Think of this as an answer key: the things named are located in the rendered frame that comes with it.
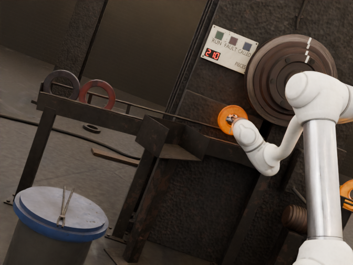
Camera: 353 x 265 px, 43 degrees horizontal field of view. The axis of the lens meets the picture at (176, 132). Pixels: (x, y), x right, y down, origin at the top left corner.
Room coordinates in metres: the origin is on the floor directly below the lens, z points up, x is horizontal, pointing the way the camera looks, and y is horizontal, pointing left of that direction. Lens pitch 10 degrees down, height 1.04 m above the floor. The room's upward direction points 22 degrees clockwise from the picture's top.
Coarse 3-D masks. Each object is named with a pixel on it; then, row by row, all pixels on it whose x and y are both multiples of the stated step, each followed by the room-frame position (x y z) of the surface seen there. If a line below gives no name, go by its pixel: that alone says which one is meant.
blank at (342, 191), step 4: (352, 180) 2.25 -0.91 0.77; (344, 184) 2.27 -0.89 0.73; (348, 184) 2.26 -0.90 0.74; (352, 184) 2.25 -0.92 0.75; (340, 188) 2.27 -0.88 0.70; (344, 188) 2.26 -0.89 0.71; (348, 188) 2.25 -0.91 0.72; (352, 188) 2.24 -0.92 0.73; (340, 192) 2.26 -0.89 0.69; (344, 192) 2.26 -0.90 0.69; (348, 192) 2.25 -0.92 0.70; (344, 196) 2.25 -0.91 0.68; (348, 196) 2.25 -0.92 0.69; (348, 200) 2.24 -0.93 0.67; (344, 204) 2.25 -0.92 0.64; (348, 208) 2.23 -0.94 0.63; (352, 208) 2.22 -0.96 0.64
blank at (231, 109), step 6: (228, 108) 2.35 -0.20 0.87; (234, 108) 2.35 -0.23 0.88; (240, 108) 2.35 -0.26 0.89; (222, 114) 2.35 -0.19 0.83; (228, 114) 2.35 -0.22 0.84; (234, 114) 2.35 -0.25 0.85; (240, 114) 2.36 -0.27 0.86; (246, 114) 2.36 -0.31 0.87; (222, 120) 2.35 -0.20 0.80; (222, 126) 2.35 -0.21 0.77; (228, 126) 2.36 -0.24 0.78; (228, 132) 2.36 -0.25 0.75
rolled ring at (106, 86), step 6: (90, 84) 2.28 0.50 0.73; (96, 84) 2.28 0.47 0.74; (102, 84) 2.28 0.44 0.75; (108, 84) 2.29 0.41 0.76; (84, 90) 2.28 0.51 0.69; (108, 90) 2.29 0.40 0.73; (84, 96) 2.28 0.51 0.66; (108, 96) 2.29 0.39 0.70; (114, 96) 2.29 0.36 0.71; (84, 102) 2.28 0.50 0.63; (108, 102) 2.29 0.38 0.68; (114, 102) 2.29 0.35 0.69; (108, 108) 2.29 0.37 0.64
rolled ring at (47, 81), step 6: (54, 72) 2.26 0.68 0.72; (60, 72) 2.26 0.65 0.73; (66, 72) 2.26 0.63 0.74; (48, 78) 2.26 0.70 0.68; (54, 78) 2.27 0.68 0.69; (72, 78) 2.27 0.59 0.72; (48, 84) 2.26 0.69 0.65; (72, 84) 2.27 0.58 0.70; (78, 84) 2.27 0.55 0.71; (48, 90) 2.26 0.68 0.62; (78, 90) 2.27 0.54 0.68; (72, 96) 2.27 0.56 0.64; (78, 96) 2.30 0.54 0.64
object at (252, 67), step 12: (288, 36) 2.35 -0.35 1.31; (300, 36) 2.36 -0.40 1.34; (264, 48) 2.34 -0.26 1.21; (324, 48) 2.37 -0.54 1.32; (252, 60) 2.34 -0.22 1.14; (252, 72) 2.34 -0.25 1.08; (336, 72) 2.38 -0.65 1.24; (252, 84) 2.34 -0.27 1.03; (252, 96) 2.34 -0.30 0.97; (276, 120) 2.36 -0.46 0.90; (288, 120) 2.37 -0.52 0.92
